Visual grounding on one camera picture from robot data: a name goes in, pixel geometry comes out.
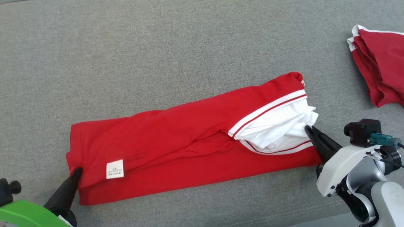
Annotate red shirt with white sleeves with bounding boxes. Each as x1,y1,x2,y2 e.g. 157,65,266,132
65,71,323,206

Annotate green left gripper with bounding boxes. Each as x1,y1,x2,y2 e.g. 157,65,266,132
0,167,83,227

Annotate black cable with teal plug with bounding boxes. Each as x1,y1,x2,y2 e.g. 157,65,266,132
367,132,404,168

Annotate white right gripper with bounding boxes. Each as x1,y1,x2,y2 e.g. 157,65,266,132
304,125,383,197

